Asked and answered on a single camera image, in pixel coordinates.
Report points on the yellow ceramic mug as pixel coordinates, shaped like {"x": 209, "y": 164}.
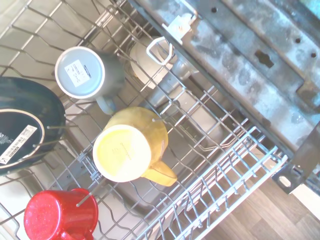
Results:
{"x": 130, "y": 150}

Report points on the red speckled enamel mug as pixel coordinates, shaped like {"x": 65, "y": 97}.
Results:
{"x": 57, "y": 217}

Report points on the black bowl with label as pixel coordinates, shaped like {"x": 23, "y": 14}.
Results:
{"x": 22, "y": 125}

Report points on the grey ceramic mug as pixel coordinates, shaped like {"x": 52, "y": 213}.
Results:
{"x": 82, "y": 72}

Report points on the stained metal dishwasher door frame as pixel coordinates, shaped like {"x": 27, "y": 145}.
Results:
{"x": 250, "y": 62}

